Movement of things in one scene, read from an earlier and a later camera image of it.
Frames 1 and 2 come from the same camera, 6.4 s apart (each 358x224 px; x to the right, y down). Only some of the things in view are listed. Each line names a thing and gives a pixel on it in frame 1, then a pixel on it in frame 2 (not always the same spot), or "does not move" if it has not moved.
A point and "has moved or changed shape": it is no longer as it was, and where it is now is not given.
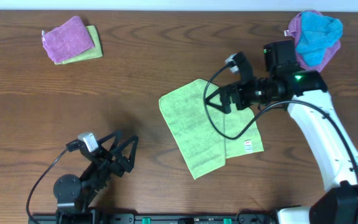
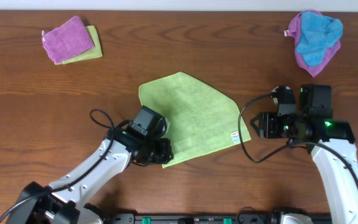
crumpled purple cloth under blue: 294,28 does not move
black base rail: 143,217 does not move
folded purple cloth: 65,42 does not move
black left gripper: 111,160 -> 161,150
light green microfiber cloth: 206,135 has moved or changed shape
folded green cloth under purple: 89,53 does not move
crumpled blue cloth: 317,32 does not move
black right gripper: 232,97 -> 265,125
